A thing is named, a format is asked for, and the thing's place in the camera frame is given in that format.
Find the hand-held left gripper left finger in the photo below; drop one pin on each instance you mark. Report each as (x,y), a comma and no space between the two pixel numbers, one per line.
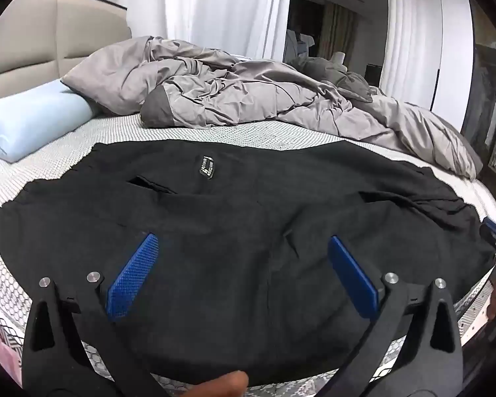
(132,277)

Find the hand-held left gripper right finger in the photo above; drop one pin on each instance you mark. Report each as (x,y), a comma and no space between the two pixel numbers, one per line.
(353,277)

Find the black pants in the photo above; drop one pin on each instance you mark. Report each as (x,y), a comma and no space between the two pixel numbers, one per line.
(239,223)

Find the person's left hand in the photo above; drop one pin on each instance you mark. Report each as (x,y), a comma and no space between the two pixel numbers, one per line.
(231,385)

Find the dark glass cabinet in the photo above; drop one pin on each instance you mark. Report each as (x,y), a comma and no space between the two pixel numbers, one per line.
(490,103)

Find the bed mattress with honeycomb cover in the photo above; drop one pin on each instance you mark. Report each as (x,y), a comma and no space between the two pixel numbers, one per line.
(107,132)

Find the light blue pillow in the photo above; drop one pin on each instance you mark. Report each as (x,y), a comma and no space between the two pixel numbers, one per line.
(29,120)

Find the white wardrobe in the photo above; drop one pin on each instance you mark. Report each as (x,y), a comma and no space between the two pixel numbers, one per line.
(452,49)

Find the grey duvet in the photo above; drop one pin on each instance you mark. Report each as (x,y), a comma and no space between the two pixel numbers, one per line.
(252,95)

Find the white curtain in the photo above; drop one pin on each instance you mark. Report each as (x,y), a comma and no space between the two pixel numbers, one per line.
(206,8)
(405,29)

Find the brown curtain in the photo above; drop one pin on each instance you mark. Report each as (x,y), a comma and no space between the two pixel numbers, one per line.
(339,25)

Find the beige padded headboard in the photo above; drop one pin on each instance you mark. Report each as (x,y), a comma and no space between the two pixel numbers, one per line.
(45,37)

